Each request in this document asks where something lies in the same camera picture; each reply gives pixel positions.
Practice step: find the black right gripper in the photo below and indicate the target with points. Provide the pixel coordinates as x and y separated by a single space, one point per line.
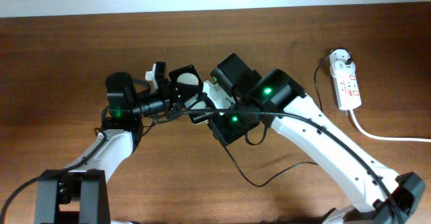
222 131

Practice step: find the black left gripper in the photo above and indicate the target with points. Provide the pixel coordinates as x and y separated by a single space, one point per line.
169 95

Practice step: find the black flip smartphone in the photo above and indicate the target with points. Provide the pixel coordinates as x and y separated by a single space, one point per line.
185 83

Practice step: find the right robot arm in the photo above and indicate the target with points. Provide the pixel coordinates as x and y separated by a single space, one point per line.
377 193

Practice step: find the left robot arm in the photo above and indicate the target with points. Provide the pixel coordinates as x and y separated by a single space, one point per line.
78 192

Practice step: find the white charger adapter plug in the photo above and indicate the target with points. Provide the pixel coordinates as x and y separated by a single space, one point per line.
341 62

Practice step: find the white power strip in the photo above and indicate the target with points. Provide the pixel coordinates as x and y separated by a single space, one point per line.
347 92

